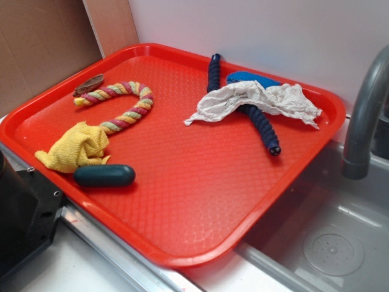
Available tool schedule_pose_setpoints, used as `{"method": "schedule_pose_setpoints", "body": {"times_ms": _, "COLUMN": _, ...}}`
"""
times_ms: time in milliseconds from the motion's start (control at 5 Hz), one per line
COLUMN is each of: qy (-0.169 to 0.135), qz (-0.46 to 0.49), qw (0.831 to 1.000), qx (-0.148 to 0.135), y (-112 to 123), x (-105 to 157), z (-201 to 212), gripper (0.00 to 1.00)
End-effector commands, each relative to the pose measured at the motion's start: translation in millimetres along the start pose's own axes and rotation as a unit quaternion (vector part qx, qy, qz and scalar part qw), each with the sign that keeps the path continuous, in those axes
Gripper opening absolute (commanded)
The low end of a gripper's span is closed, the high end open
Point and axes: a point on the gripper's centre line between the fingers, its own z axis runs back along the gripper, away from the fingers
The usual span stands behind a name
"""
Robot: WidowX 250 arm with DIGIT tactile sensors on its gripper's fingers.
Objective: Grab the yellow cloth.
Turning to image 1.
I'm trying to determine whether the grey sink basin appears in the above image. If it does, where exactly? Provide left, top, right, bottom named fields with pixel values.
left=236, top=142, right=388, bottom=291

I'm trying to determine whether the dark green oval block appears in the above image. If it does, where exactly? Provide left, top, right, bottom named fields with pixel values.
left=73, top=164, right=136, bottom=187

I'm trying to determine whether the blue flat object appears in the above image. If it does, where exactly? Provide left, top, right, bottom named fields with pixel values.
left=226, top=71, right=281, bottom=89

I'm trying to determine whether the yellow cloth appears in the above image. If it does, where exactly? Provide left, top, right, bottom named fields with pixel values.
left=35, top=122, right=111, bottom=173

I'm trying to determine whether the dark blue twisted rope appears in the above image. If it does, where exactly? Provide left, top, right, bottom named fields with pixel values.
left=207, top=53, right=282, bottom=157

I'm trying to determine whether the brown leaf-shaped piece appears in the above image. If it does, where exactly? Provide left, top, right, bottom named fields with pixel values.
left=73, top=74, right=104, bottom=97

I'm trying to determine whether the white crumpled cloth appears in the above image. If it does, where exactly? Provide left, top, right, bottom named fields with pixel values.
left=184, top=81, right=322, bottom=130

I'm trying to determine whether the grey faucet spout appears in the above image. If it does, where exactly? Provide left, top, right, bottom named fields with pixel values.
left=342, top=46, right=388, bottom=179

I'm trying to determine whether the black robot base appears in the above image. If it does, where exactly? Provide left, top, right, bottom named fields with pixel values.
left=1, top=154, right=64, bottom=282

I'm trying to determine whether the brown cardboard panel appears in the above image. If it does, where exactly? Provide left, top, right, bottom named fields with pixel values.
left=1, top=1, right=139, bottom=116

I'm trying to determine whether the multicolour twisted rope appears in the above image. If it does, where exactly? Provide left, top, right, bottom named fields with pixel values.
left=73, top=80, right=154, bottom=136

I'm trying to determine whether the red plastic tray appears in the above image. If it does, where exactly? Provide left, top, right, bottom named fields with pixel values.
left=1, top=44, right=346, bottom=268

